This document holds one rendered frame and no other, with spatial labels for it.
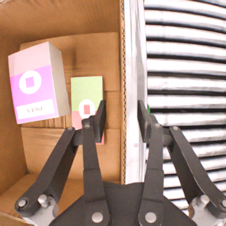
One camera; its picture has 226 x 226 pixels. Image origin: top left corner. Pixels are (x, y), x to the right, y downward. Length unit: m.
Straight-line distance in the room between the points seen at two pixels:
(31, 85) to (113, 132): 0.21
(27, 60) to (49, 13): 0.11
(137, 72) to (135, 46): 0.06
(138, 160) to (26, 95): 0.30
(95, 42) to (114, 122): 0.20
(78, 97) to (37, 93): 0.09
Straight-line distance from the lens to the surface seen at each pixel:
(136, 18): 0.38
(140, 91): 0.32
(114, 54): 0.34
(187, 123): 0.53
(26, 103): 0.32
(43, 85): 0.30
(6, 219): 0.45
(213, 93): 0.74
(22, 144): 0.44
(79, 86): 0.32
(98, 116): 0.16
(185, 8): 0.65
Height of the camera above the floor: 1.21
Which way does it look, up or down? 83 degrees down
